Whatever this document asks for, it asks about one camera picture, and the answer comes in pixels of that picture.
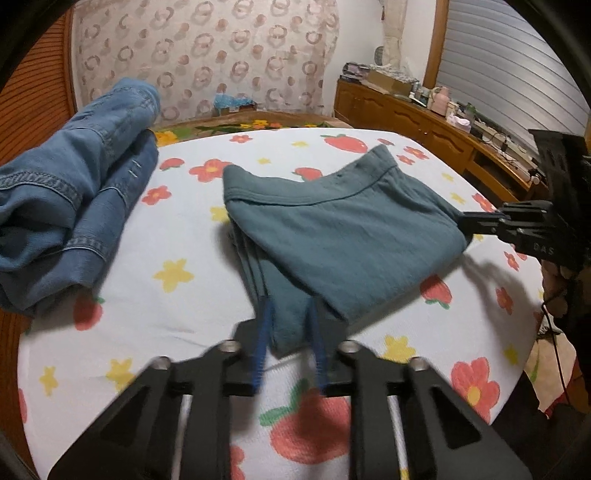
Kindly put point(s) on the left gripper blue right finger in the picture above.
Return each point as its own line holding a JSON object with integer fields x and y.
{"x": 325, "y": 334}

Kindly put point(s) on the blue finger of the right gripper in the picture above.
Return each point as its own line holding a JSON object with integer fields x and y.
{"x": 475, "y": 223}

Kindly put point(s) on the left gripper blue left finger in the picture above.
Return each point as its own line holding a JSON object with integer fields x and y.
{"x": 253, "y": 337}

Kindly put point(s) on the teal green pants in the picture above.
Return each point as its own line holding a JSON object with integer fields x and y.
{"x": 358, "y": 238}

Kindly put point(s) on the right hand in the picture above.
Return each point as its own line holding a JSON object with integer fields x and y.
{"x": 559, "y": 290}

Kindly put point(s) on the white strawberry flower bed sheet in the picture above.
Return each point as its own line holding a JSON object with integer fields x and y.
{"x": 174, "y": 288}

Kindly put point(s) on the pink kettle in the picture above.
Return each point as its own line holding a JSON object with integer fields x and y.
{"x": 439, "y": 100}

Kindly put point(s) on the cardboard box on cabinet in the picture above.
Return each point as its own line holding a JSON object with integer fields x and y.
{"x": 396, "y": 83}

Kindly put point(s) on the wooden sideboard cabinet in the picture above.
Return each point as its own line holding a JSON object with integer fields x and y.
{"x": 483, "y": 167}

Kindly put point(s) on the grey window blind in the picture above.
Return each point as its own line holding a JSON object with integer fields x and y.
{"x": 494, "y": 60}

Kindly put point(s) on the brown floral blanket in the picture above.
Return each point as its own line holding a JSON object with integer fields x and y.
{"x": 240, "y": 123}

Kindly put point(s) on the blue box on bed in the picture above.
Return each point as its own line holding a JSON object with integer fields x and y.
{"x": 225, "y": 104}

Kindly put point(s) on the folded blue denim jeans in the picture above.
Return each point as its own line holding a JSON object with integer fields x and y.
{"x": 64, "y": 203}

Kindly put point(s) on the pink circle patterned curtain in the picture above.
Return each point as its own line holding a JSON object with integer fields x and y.
{"x": 273, "y": 52}

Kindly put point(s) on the wooden louvered wardrobe door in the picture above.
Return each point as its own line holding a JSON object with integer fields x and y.
{"x": 38, "y": 98}

